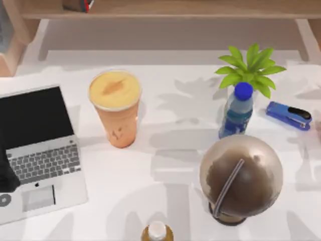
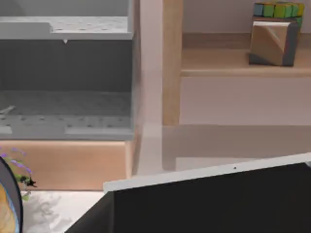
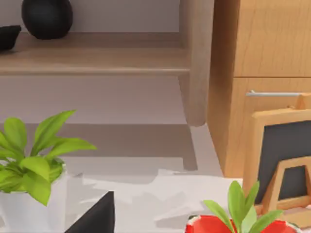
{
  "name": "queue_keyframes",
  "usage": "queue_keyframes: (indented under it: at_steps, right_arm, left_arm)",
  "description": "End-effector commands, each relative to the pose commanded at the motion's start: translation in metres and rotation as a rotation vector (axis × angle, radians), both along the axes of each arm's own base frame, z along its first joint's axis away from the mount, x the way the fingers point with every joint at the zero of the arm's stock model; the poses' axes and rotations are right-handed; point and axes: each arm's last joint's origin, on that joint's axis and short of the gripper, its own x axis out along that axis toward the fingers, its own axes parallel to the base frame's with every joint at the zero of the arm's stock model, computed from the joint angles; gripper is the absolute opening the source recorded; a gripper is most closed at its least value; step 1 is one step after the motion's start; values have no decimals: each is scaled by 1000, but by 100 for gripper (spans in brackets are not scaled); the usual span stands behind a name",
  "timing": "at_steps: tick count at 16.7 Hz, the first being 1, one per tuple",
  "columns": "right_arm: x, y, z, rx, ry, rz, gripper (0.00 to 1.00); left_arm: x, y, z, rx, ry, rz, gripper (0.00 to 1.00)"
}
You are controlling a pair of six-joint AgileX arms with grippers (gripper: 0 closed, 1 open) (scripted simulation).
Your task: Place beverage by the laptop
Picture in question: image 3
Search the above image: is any wooden drawer front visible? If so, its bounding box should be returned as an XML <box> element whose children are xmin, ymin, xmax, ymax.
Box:
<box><xmin>223</xmin><ymin>77</ymin><xmax>311</xmax><ymax>178</ymax></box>

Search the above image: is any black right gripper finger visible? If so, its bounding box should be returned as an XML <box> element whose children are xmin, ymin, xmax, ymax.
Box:
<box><xmin>64</xmin><ymin>191</ymin><xmax>115</xmax><ymax>233</ymax></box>

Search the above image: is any black bowl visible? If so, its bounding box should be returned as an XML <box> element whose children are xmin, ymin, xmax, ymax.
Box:
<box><xmin>0</xmin><ymin>25</ymin><xmax>22</xmax><ymax>50</ymax></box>

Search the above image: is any black round vase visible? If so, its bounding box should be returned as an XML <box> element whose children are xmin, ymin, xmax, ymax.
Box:
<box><xmin>21</xmin><ymin>0</ymin><xmax>73</xmax><ymax>40</ymax></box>

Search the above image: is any metal drawer handle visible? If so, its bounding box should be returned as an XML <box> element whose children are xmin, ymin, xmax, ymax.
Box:
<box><xmin>245</xmin><ymin>90</ymin><xmax>308</xmax><ymax>98</ymax></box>

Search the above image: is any pale wooden open shelf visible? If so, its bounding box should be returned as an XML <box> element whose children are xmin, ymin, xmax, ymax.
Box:
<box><xmin>0</xmin><ymin>0</ymin><xmax>214</xmax><ymax>127</ymax></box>

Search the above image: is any red pot with green plant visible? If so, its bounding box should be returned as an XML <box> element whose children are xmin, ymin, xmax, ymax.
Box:
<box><xmin>185</xmin><ymin>180</ymin><xmax>302</xmax><ymax>233</ymax></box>

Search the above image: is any wooden framed blackboard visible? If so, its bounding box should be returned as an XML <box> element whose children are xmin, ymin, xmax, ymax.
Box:
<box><xmin>242</xmin><ymin>93</ymin><xmax>311</xmax><ymax>216</ymax></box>

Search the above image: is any wooden cupboard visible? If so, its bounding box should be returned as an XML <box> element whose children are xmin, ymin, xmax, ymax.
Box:
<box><xmin>207</xmin><ymin>0</ymin><xmax>311</xmax><ymax>178</ymax></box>

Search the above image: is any white pot with green plant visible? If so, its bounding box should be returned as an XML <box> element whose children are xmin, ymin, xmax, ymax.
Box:
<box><xmin>0</xmin><ymin>109</ymin><xmax>98</xmax><ymax>233</ymax></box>

